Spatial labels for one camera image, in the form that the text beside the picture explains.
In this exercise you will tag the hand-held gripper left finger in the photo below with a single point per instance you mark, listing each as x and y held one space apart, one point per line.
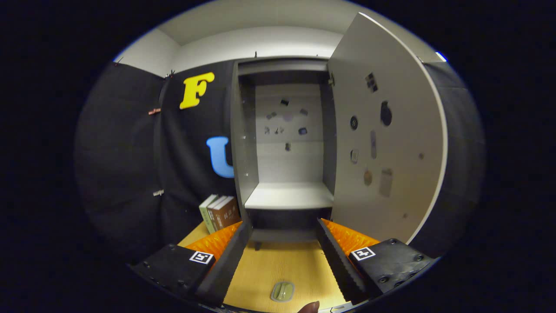
228 269

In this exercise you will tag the thin brown book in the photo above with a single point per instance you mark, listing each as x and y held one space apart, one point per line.
214 219

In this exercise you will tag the small ceiling light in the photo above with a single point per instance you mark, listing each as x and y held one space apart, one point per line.
441 56

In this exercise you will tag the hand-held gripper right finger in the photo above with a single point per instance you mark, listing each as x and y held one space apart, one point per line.
336 265

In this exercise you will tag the thick brown book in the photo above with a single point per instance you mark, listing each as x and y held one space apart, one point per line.
226 213

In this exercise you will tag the black backdrop cloth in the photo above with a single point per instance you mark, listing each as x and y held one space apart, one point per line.
130 152

